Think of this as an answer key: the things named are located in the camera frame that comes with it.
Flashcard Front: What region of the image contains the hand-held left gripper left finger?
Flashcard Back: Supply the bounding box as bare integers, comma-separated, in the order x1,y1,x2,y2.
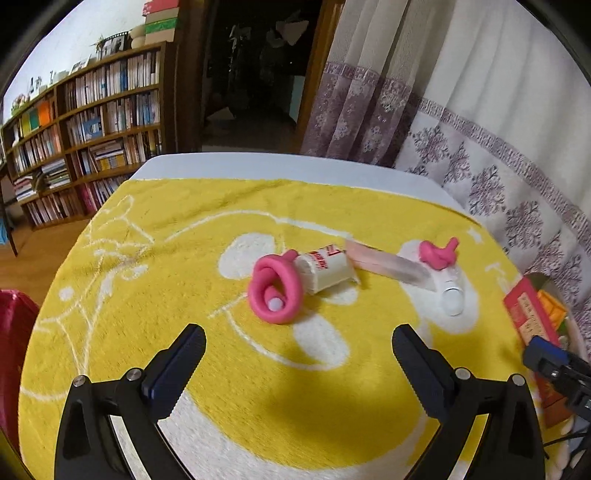
54,323,207,480

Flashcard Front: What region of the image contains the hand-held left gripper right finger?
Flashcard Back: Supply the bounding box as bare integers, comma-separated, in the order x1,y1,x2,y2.
392,323,546,480

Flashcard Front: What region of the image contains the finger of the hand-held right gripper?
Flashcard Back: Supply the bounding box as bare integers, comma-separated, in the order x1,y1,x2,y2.
523,336,591,393

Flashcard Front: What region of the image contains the green and pink storage box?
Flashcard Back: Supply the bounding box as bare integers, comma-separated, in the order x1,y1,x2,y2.
503,272,591,430

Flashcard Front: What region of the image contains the large pink tube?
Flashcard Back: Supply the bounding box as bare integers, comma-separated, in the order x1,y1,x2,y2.
247,249,305,325

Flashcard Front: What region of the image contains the white squeeze tube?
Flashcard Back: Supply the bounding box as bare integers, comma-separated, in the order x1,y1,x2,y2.
436,270,465,317

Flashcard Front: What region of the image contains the pink translucent packet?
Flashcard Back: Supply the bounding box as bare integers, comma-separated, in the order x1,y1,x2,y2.
344,239,435,292

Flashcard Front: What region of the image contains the small pink knotted tube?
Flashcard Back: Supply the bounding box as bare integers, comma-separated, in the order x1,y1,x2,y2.
418,237,460,271

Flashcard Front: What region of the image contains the yellow and white blanket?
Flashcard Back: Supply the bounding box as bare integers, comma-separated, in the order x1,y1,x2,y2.
18,178,555,480

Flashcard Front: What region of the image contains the magenta shiny cloth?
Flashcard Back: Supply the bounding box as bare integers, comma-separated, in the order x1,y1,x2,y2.
0,288,42,457

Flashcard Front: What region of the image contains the white purple patterned curtain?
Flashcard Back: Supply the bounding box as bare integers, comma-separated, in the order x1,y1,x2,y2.
392,0,591,324

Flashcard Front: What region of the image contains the wooden bookshelf with books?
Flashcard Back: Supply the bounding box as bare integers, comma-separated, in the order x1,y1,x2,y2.
0,41,181,232

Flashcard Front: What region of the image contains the sheer purple patterned curtain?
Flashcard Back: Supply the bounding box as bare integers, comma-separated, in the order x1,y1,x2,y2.
300,0,432,169

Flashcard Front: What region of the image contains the green and white flat box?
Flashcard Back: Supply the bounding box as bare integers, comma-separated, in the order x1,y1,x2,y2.
144,11,180,43

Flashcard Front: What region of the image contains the wooden door frame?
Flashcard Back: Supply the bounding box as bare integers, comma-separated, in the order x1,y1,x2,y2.
173,0,346,155

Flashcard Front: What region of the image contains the dark picture frame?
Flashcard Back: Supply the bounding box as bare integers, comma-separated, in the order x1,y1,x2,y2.
99,31,132,56

